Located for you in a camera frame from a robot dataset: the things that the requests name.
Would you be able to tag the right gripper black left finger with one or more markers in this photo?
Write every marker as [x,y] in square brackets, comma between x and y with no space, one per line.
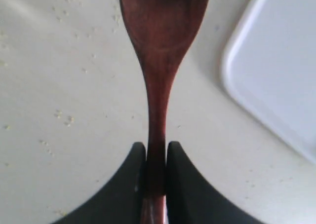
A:
[119,201]

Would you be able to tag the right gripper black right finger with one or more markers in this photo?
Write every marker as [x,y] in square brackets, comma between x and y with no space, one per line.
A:
[191,199]

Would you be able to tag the dark red wooden spoon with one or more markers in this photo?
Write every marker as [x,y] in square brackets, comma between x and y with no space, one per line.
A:
[161,32]

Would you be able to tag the white plastic tray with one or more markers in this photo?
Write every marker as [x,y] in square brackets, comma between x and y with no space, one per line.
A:
[269,69]

